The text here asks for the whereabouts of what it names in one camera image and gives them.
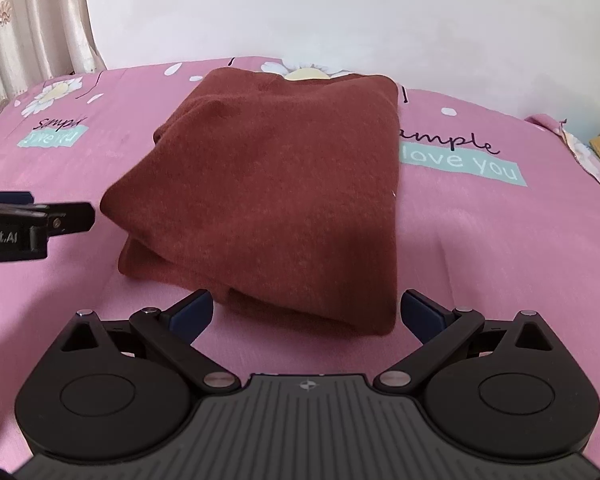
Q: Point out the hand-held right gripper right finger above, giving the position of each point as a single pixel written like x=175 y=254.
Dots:
x=422 y=317

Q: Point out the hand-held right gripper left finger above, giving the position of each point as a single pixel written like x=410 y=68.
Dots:
x=192 y=317

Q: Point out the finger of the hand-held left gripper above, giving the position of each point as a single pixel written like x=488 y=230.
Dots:
x=7 y=197
x=70 y=219

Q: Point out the rust brown sweater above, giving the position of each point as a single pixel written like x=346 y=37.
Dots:
x=270 y=195

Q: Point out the pink floral blanket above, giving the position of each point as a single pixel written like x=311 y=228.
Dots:
x=480 y=240

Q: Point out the beige patterned curtain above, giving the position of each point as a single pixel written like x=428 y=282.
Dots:
x=30 y=30

